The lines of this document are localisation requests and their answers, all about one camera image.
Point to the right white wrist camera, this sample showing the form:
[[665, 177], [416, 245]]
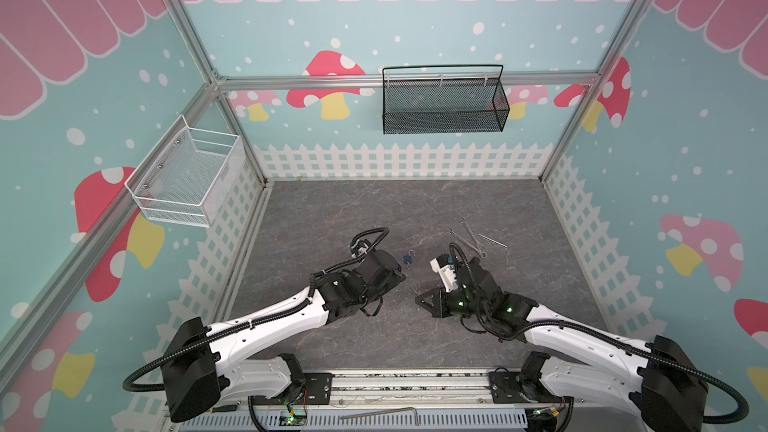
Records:
[[444, 267]]

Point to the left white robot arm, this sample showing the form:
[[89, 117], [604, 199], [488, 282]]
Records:
[[207, 365]]

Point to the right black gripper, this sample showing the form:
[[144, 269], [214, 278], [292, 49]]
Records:
[[441, 295]]

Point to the large hex key front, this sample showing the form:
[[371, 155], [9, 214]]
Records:
[[416, 420]]

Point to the black mesh wall basket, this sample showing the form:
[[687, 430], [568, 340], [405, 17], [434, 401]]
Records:
[[441, 99]]

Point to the silver hex key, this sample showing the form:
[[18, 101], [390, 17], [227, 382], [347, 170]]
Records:
[[494, 241]]

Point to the white wire wall basket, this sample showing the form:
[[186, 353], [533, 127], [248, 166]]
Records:
[[187, 176]]

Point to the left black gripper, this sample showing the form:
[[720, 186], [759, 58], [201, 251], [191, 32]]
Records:
[[395, 280]]

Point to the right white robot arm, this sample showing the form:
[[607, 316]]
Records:
[[655, 381]]

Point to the long silver wrench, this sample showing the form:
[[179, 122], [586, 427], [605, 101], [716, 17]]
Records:
[[466, 243]]

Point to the short silver wrench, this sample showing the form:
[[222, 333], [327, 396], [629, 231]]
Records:
[[474, 237]]

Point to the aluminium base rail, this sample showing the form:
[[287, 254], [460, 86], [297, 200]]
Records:
[[446, 399]]

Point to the small blue padlock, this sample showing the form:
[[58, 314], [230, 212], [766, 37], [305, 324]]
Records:
[[409, 258]]

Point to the screwdriver on rail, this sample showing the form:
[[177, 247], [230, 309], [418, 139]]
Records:
[[225, 408]]

